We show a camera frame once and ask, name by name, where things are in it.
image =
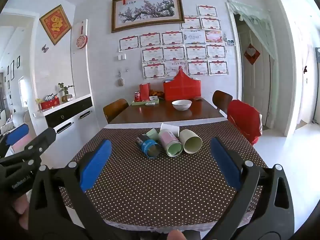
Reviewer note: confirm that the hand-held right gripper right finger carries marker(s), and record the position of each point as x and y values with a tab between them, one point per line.
225	165

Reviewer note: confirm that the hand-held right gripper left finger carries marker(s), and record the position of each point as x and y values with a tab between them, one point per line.
96	163

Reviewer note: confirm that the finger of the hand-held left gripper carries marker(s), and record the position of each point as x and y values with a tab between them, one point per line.
43	140
17	133

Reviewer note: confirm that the cream cup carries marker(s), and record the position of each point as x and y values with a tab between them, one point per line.
187	137

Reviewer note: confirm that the blue cup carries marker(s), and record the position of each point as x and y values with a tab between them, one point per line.
147	146

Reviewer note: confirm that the pink cup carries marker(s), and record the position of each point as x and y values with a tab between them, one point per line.
167	140

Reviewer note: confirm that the light green cup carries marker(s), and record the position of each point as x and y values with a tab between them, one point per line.
152	133

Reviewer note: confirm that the white cup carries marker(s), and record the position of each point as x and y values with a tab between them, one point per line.
170	127

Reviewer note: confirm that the person's left hand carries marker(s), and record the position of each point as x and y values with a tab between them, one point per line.
22	210

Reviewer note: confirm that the white sideboard cabinet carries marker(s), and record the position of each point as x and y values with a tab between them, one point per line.
70	115

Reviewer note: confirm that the red tissue box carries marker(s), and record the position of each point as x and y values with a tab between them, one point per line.
50	103

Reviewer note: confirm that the chair with red cover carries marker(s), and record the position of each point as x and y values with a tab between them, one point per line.
243	120

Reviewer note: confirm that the potted green plant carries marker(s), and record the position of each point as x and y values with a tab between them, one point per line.
65	90

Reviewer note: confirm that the brown wooden chair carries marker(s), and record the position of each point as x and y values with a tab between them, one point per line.
113	108
221	100

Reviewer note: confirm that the brown polka dot tablecloth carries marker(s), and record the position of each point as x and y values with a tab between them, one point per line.
155	192

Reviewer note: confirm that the white bowl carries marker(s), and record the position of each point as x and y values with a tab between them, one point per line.
181	104

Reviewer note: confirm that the green tray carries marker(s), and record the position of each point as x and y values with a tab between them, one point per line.
140	103

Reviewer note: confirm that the wooden dining table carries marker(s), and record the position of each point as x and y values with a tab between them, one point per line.
155	115

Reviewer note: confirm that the red soda can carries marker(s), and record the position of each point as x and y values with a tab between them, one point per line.
137	96

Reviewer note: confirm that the white door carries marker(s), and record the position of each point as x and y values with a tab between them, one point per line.
255	87

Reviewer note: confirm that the small red box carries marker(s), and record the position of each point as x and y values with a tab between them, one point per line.
145	92

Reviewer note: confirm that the large red gift bag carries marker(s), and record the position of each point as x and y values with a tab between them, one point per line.
182	88

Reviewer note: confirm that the white lace table cover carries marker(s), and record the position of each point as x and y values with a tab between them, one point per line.
160	226

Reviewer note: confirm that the orange snacks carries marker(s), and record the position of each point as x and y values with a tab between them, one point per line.
157	93

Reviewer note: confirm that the round red hanging ornament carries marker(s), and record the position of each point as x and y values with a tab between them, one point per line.
81	41

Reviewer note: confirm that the lace door curtain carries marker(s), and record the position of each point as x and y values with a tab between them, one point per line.
257	22

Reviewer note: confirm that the framed blossom painting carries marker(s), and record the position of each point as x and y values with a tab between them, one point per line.
147	11

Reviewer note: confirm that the small hanging wall pouch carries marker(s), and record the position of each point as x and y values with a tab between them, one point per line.
121	81

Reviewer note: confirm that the butterfly wall decal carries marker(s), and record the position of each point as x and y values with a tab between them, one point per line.
45	48

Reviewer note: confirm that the white light switch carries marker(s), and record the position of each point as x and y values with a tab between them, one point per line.
121	57

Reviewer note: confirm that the red gold framed wall ornament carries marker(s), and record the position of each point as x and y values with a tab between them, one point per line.
55	24

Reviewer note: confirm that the group of wall certificates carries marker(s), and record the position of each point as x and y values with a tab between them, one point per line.
175	52

